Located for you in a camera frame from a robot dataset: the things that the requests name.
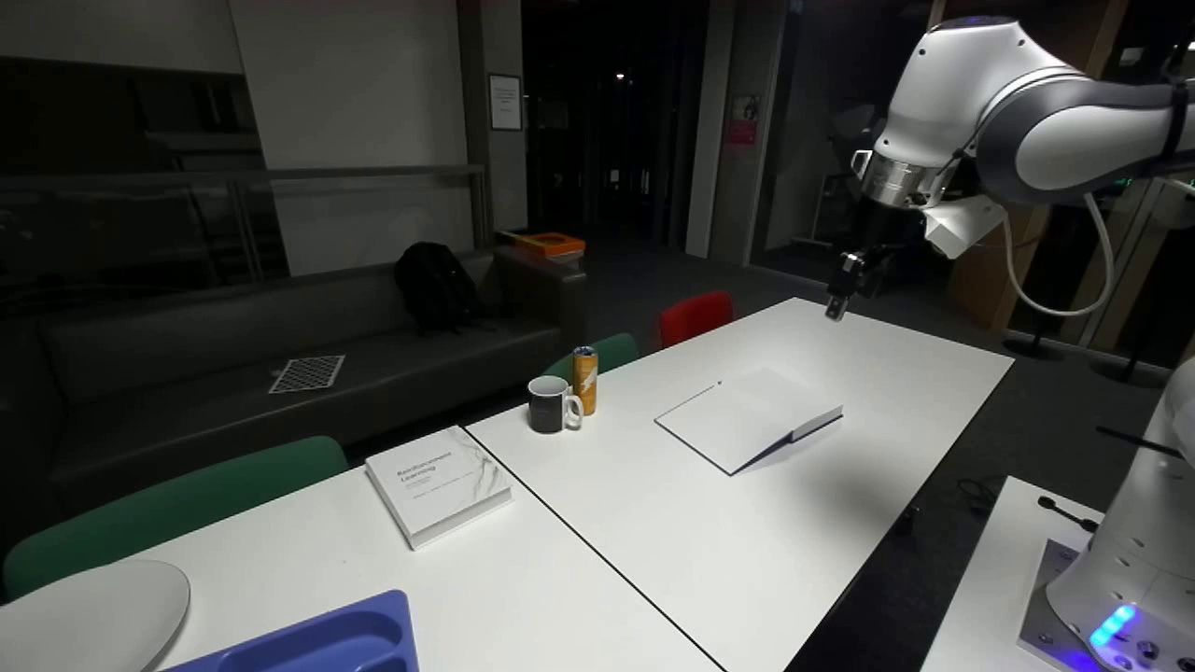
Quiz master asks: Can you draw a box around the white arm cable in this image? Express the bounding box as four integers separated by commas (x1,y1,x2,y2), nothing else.
1002,192,1115,322

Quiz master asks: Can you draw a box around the white wall notice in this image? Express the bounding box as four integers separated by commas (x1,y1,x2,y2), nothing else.
486,71,525,136

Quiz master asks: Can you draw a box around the small green chair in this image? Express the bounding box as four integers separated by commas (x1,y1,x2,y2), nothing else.
542,327,648,387

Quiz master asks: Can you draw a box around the white closed book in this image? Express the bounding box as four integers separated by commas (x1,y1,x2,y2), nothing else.
361,423,516,554

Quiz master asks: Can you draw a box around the dark side cabinet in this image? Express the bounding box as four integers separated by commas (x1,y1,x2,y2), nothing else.
494,248,591,343

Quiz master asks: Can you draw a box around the orange drink can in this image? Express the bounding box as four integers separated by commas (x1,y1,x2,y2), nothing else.
569,343,600,417

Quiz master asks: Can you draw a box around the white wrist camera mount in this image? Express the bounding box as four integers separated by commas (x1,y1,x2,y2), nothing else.
923,195,1008,260

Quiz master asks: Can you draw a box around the orange box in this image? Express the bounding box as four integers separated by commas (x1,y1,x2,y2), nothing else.
494,226,591,265

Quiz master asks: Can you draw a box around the dark mug with white handle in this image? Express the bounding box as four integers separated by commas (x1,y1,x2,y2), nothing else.
521,374,585,438

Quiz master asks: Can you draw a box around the dark sofa bench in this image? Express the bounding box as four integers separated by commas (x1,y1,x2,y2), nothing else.
0,252,571,499

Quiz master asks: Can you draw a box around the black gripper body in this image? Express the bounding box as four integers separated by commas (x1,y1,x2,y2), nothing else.
825,201,930,290

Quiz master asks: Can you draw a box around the black backpack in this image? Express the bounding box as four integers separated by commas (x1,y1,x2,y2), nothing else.
392,238,483,335

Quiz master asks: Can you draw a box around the blue plastic tray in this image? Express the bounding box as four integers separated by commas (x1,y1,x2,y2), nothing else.
163,585,424,672

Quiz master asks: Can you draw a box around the red wall sign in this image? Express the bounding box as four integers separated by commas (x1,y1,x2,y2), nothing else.
725,92,763,154

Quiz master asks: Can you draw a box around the white round plate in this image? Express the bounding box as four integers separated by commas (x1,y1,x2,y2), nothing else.
0,555,194,672

